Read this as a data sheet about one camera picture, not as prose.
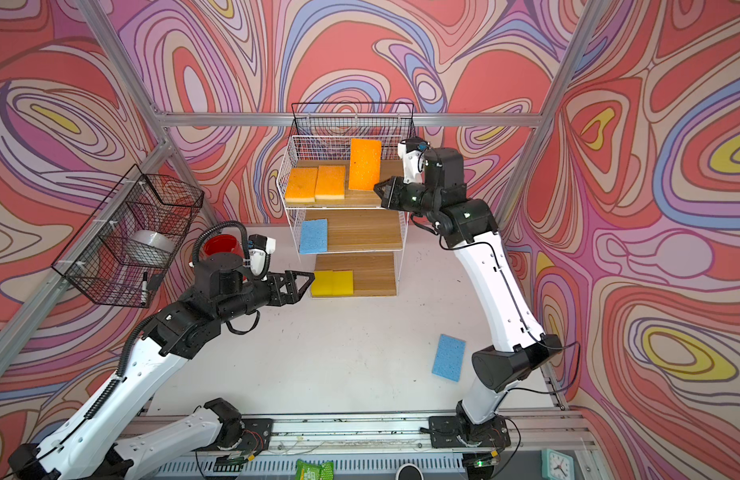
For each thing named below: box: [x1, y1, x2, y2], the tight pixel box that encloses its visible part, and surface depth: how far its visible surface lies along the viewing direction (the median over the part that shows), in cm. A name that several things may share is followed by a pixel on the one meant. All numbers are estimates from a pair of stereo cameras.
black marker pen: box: [141, 272, 148, 305], surface depth 73 cm
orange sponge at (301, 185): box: [285, 168, 318, 203], surface depth 71 cm
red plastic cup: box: [204, 234, 244, 259], surface depth 99 cm
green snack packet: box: [295, 459, 335, 480], surface depth 69 cm
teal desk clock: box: [541, 448, 575, 480], surface depth 69 cm
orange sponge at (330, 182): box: [314, 165, 345, 200], surface depth 73 cm
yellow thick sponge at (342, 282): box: [332, 270, 354, 296], surface depth 101 cm
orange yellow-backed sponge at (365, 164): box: [348, 139, 382, 191], surface depth 66 cm
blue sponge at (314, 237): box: [299, 218, 328, 255], surface depth 84 cm
